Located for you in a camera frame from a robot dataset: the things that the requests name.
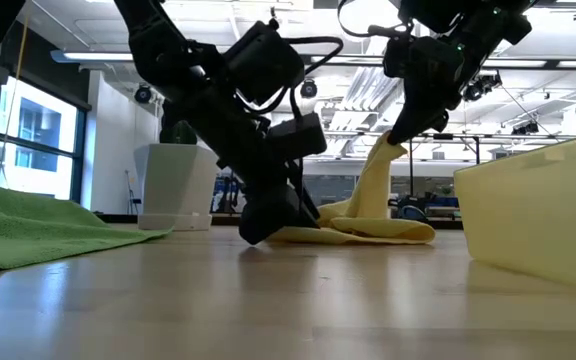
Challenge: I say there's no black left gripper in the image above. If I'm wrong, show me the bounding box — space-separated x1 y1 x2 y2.
162 82 322 246

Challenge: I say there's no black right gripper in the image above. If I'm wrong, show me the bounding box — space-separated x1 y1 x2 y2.
386 74 465 146

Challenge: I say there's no yellow microfiber towel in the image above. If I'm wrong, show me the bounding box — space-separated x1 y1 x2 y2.
266 130 437 246

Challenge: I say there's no dark green microfiber towel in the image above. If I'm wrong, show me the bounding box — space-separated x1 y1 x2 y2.
0 177 174 271

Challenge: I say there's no yellow translucent plastic basket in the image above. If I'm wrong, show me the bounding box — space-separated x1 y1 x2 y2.
453 130 576 294

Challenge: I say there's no white hexagonal plant pot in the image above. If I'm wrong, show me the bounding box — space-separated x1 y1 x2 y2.
134 143 221 232

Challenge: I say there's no thin background stand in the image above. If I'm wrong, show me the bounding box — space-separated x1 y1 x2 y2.
125 169 143 215

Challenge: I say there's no fluorescent ceiling lamp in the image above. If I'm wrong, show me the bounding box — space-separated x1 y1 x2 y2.
50 49 135 64

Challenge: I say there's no large window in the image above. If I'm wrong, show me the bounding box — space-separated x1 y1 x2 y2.
0 74 90 204

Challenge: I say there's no black background gantry frame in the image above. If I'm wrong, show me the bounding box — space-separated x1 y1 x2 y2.
317 130 576 206

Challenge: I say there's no black ceiling camera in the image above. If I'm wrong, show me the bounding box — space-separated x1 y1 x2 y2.
300 78 319 100
511 121 540 136
462 72 503 104
134 83 153 105

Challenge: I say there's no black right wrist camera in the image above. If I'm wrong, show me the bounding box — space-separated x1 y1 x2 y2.
382 35 410 80

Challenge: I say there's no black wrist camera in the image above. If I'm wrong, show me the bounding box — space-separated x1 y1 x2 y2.
382 35 410 80
267 112 328 162

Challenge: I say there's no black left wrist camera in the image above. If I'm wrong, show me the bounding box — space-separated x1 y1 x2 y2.
267 112 328 162

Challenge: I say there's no long ceiling light rail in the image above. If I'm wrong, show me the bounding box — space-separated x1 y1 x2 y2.
307 53 576 70

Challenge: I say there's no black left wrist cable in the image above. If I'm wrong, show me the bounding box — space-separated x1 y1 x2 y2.
240 35 345 121

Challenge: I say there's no black aluminium table frame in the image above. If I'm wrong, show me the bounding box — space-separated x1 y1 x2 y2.
92 213 464 231

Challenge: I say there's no yellow cable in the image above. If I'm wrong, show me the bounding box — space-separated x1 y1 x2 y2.
0 0 32 187

